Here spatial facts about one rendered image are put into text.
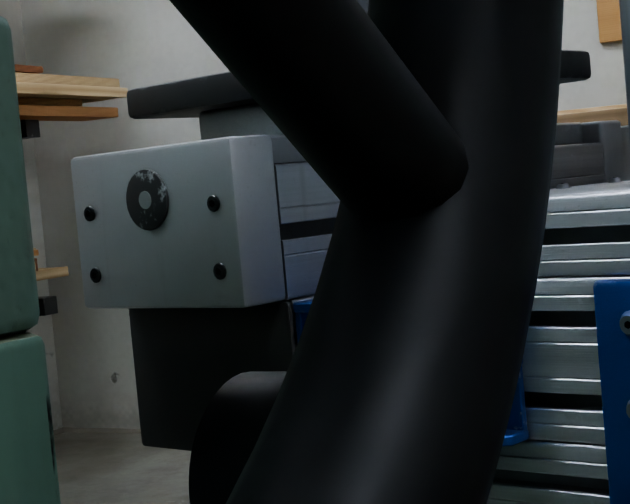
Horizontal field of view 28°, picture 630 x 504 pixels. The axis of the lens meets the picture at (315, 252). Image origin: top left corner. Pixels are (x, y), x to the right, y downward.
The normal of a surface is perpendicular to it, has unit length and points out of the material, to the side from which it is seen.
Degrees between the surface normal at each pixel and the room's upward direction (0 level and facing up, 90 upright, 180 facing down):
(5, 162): 90
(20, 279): 90
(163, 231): 90
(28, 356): 90
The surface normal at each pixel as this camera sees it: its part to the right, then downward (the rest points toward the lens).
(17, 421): 0.86, -0.05
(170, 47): -0.44, 0.09
